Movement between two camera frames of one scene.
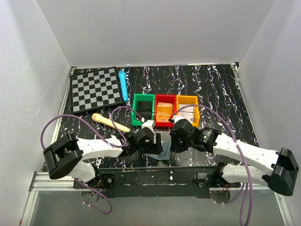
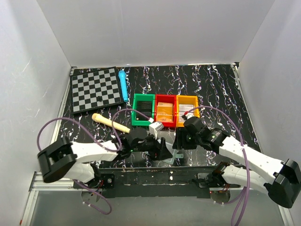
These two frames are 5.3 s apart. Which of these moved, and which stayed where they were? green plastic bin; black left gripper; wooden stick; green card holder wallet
Moved: green card holder wallet
Stayed: green plastic bin; black left gripper; wooden stick
